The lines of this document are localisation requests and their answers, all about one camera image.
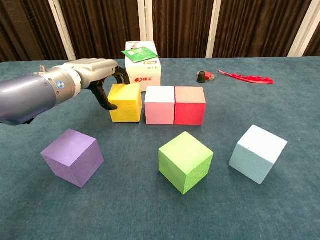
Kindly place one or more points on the red foam cube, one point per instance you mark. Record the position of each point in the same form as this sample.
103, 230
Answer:
190, 112

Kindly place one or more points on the yellow foam cube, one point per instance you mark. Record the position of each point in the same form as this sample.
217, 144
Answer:
127, 107

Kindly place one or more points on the left purple-grey robot arm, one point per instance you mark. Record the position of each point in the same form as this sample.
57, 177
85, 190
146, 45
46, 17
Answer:
25, 97

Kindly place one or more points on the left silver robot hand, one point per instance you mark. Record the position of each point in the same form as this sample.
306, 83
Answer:
95, 70

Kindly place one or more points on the purple foam cube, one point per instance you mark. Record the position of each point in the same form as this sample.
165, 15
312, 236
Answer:
72, 157

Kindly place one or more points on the teal felt table cover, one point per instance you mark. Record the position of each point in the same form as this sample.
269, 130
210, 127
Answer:
125, 212

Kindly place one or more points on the small black cap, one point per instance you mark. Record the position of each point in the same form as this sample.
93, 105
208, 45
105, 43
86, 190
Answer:
201, 77

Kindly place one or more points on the white metal frame post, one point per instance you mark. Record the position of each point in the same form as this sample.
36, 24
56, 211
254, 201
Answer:
62, 30
145, 20
301, 32
213, 27

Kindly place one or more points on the red feather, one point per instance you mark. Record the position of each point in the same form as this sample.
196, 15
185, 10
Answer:
250, 79

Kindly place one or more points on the light blue foam cube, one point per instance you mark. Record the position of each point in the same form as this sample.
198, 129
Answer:
255, 157

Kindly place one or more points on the pink foam cube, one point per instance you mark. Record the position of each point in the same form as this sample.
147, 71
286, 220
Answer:
160, 110

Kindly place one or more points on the green foam cube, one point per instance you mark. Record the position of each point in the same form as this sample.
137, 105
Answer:
185, 162

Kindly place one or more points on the white cardboard box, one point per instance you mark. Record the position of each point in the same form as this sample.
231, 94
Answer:
145, 72

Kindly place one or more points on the green sachet packet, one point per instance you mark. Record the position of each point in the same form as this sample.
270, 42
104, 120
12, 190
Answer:
138, 55

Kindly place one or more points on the red candy wrapper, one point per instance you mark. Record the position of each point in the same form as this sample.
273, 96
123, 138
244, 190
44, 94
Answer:
210, 75

